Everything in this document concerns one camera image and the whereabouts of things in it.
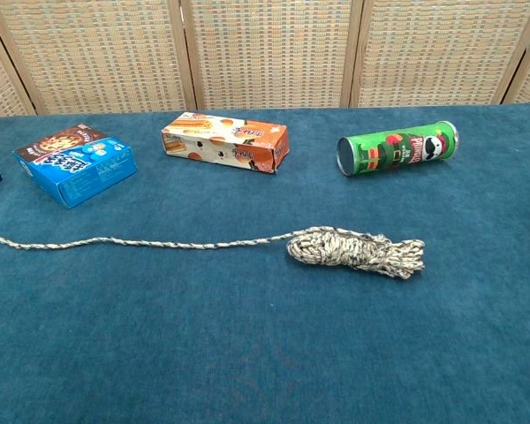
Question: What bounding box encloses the speckled beige braided rope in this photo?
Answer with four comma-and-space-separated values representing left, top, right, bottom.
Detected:
0, 224, 427, 282

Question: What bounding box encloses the orange cake box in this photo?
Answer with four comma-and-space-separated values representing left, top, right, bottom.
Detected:
160, 110, 291, 175

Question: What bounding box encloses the green Pringles can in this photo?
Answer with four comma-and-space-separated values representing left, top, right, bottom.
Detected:
336, 119, 460, 179

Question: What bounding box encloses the blue cookie box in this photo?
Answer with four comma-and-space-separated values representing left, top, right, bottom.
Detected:
11, 123, 139, 210

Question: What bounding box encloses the blue felt table cover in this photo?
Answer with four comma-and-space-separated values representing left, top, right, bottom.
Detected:
0, 102, 530, 424

